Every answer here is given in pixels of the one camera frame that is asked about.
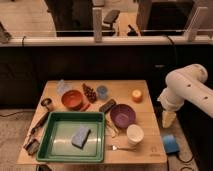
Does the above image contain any orange apple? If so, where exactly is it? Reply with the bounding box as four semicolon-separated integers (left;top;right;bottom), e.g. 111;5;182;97
132;89;142;103

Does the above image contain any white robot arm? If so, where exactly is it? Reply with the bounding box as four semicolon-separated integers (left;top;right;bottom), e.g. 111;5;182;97
157;64;213;128

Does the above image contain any white paper cup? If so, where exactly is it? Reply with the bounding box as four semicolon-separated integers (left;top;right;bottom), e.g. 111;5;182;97
126;124;144;145

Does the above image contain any blue small cup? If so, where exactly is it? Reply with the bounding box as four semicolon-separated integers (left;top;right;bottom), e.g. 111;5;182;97
97;85;108;100

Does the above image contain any purple bowl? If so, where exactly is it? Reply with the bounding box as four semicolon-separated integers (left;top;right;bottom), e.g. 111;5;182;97
110;104;136;128

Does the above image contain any wooden spoon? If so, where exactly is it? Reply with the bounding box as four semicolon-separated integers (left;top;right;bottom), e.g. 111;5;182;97
105;119;119;138

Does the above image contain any black brush block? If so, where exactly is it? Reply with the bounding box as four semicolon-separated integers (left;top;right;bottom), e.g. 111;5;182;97
99;99;116;113

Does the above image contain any silver fork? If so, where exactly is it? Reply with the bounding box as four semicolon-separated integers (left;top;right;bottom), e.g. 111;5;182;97
106;145;136;151

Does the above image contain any dark grape bunch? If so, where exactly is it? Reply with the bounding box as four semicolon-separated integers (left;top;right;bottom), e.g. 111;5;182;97
82;84;97;103

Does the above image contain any blue sponge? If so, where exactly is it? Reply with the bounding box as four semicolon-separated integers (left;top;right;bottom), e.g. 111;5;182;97
71;126;91;148

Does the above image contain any orange bowl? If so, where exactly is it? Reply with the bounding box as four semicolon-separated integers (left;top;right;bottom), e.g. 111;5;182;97
61;90;83;110

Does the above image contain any black office chair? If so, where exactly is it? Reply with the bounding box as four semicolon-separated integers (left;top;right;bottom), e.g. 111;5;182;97
103;10;120;31

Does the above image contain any clear plastic bag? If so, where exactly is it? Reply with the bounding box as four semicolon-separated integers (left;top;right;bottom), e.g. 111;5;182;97
56;79;71;96

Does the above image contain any green plastic tray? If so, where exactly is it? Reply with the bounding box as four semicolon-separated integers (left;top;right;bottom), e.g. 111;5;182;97
36;111;105;163

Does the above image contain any black handled utensil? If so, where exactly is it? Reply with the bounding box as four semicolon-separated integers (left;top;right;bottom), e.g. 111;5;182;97
30;112;50;135

